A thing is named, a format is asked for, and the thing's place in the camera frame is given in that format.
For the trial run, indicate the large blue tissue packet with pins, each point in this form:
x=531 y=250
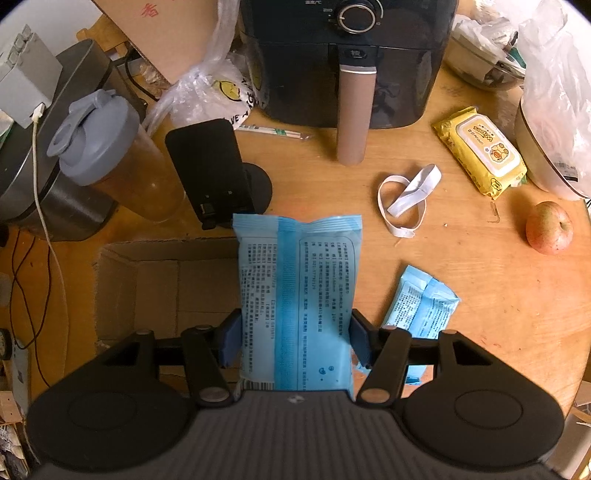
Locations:
x=300 y=286

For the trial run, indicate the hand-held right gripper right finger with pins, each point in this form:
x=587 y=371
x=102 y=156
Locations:
x=362 y=339

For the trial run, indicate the cardboard box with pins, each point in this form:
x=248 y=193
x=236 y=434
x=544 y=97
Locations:
x=152 y=286

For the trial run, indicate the brown cardboard sheet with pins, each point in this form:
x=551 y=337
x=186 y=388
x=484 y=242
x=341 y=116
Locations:
x=175 y=37

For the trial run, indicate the white bowl with dark rim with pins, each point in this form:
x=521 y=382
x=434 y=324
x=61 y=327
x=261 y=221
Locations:
x=531 y=152

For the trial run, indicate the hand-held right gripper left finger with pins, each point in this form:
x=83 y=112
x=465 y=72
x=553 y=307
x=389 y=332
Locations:
x=229 y=339

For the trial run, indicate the dark blue air fryer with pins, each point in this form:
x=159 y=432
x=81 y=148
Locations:
x=295 y=69

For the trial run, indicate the white plastic bag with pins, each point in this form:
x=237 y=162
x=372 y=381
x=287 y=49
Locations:
x=558 y=69

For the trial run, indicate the black tape roll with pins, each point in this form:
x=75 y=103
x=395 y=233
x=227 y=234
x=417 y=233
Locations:
x=4 y=344

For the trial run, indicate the clear smiley plastic bag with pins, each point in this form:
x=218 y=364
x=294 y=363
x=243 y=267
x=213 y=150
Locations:
x=207 y=87

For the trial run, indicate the white elastic band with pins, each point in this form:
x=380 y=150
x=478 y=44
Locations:
x=415 y=190

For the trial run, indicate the small blue tissue packet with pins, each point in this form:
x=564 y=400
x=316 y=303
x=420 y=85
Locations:
x=415 y=304

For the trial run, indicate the yellow wet wipes pack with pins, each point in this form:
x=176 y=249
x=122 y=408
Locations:
x=485 y=147

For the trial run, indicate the silver rice cooker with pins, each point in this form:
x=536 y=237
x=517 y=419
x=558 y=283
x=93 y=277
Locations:
x=60 y=203

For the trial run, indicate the light blue smartphone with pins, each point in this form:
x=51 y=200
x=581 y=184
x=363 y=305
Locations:
x=19 y=374

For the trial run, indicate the metal bowl with wrappers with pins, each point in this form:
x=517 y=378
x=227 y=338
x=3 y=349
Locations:
x=480 y=76

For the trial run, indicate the white power adapter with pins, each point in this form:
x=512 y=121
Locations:
x=27 y=78

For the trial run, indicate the red apple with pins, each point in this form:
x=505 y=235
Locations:
x=549 y=228

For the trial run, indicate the black phone stand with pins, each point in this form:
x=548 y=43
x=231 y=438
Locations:
x=203 y=161

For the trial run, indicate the shaker bottle with grey lid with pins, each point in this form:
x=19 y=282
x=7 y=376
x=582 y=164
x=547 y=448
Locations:
x=92 y=138

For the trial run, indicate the wrapped disposable chopsticks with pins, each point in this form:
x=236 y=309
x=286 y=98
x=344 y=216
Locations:
x=277 y=132

